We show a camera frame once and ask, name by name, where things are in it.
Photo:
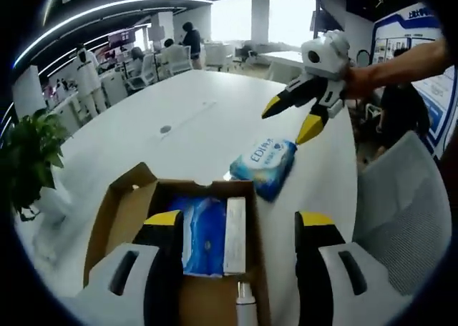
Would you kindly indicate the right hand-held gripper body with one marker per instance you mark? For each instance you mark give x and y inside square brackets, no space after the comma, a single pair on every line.
[331,58]

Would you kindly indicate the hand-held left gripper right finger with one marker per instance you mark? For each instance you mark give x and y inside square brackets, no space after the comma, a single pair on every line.
[315,269]

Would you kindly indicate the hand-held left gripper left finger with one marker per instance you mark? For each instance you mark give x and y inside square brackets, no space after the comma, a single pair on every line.
[164,269]

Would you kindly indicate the blue tissue pack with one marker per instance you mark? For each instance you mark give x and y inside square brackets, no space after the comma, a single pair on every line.
[204,233]

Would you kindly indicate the blue wet wipes pack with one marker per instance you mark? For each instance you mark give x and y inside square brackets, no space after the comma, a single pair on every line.
[261,165]

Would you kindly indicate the brown cardboard shoe box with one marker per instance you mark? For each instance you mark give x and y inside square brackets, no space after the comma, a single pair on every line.
[121,204]

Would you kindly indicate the white spray bottle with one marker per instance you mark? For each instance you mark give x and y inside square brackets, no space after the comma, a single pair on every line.
[246,308]

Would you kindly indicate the small white carton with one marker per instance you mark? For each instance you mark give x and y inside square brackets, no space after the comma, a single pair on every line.
[236,233]

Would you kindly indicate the person's right hand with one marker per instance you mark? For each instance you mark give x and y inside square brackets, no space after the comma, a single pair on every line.
[363,83]

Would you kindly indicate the grey mesh office chair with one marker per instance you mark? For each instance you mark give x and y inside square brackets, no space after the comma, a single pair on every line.
[400,197]

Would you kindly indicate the white office chair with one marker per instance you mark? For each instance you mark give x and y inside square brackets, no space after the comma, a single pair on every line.
[177,61]
[141,72]

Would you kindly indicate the green potted plant white pot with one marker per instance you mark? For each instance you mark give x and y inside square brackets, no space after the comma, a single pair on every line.
[32,151]

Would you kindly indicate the ceiling light strip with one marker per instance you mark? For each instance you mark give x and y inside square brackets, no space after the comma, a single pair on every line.
[89,15]

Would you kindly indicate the blue white wall poster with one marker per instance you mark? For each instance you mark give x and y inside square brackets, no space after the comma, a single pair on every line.
[397,29]

